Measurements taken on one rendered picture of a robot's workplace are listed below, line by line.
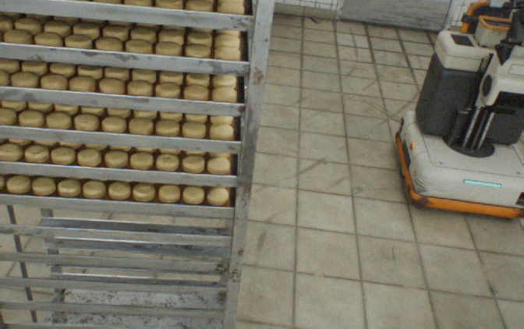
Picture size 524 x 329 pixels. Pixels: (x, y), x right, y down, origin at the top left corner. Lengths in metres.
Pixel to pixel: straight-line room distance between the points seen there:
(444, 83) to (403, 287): 1.07
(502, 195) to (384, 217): 0.60
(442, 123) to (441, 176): 0.35
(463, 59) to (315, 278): 1.31
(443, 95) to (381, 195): 0.62
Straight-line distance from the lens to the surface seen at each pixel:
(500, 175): 2.94
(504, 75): 2.66
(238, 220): 1.18
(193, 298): 2.09
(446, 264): 2.70
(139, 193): 1.24
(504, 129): 3.12
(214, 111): 1.05
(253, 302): 2.28
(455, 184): 2.84
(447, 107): 2.97
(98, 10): 0.99
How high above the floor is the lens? 1.76
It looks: 34 degrees down
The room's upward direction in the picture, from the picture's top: 7 degrees clockwise
